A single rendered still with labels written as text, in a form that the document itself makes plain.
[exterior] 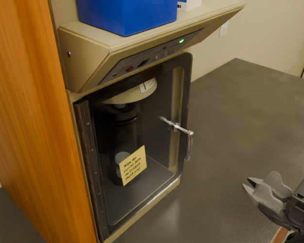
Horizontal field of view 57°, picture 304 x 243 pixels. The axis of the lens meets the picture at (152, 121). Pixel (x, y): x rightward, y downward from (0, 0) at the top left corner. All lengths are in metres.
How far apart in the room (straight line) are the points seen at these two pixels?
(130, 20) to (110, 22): 0.03
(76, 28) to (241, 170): 0.76
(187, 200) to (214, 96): 0.65
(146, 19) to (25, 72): 0.16
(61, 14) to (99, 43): 0.09
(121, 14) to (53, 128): 0.16
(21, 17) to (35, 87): 0.08
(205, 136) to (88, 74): 0.79
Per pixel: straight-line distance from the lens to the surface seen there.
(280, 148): 1.15
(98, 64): 0.36
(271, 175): 0.66
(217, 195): 0.91
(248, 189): 0.66
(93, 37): 0.36
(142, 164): 0.67
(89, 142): 0.52
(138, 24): 0.37
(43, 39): 0.32
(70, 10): 0.43
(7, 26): 0.34
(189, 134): 0.69
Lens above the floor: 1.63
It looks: 35 degrees down
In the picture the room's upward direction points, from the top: straight up
